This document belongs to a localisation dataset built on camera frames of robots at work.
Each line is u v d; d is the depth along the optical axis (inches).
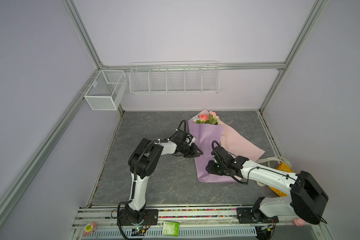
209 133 39.9
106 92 38.6
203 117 42.1
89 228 26.4
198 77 39.7
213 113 42.6
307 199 16.4
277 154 38.8
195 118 43.0
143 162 21.6
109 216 29.2
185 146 34.9
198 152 36.9
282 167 33.3
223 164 25.3
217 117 43.6
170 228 27.3
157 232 27.8
